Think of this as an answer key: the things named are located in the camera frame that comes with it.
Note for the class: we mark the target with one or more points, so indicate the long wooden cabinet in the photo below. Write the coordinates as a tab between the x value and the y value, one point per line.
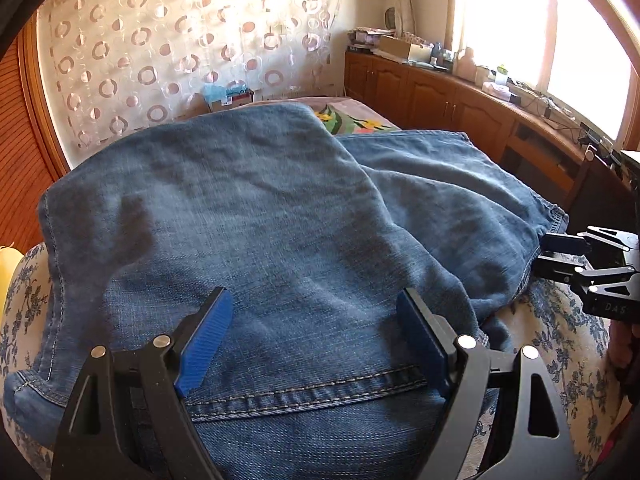
529	146

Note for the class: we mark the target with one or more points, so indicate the window with wooden frame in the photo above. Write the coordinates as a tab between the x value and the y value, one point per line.
562	48

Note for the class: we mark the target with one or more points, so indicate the blue denim jeans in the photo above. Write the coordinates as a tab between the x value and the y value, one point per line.
314	235

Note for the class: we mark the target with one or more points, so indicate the yellow plush toy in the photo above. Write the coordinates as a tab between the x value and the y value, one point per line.
10	257

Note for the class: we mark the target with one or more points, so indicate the cardboard box with blue cloth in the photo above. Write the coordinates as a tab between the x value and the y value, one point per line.
218	98

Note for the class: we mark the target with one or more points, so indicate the cardboard box on cabinet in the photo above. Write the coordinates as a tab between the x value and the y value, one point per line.
402	50

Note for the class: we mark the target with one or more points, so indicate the person's right hand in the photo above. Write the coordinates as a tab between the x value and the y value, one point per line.
622	337

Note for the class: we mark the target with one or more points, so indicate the wooden louvered wardrobe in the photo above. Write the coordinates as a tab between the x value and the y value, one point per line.
30	156

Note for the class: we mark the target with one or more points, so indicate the blue floral bed sheet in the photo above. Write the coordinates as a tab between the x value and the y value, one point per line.
548	316

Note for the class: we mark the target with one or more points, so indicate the white circle-pattern curtain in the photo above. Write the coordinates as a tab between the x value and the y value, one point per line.
112	67

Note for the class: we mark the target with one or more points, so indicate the white plastic jug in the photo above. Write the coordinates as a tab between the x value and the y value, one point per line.
464	65

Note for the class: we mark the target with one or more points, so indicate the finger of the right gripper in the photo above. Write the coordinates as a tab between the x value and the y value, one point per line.
570	272
592	240

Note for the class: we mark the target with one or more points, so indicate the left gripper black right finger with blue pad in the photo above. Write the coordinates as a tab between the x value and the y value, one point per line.
529	437

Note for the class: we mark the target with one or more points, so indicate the colourful floral blanket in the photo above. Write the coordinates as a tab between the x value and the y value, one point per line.
346	115

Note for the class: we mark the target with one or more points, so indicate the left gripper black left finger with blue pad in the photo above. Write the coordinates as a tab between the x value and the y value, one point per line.
126	417

